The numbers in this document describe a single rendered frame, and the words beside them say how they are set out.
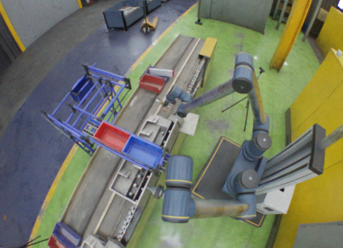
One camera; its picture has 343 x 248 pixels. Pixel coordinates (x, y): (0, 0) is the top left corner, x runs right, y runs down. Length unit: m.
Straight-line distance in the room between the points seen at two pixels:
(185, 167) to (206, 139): 1.97
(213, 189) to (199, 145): 0.87
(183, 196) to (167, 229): 1.74
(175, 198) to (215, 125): 2.27
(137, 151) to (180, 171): 0.67
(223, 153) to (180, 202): 1.65
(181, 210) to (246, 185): 0.80
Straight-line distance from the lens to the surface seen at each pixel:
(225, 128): 2.97
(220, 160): 2.32
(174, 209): 0.81
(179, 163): 0.84
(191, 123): 1.97
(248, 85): 1.09
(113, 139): 1.50
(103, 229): 1.96
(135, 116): 2.15
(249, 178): 1.50
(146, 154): 1.40
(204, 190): 2.19
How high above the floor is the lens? 2.50
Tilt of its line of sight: 58 degrees down
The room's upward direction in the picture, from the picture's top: 3 degrees counter-clockwise
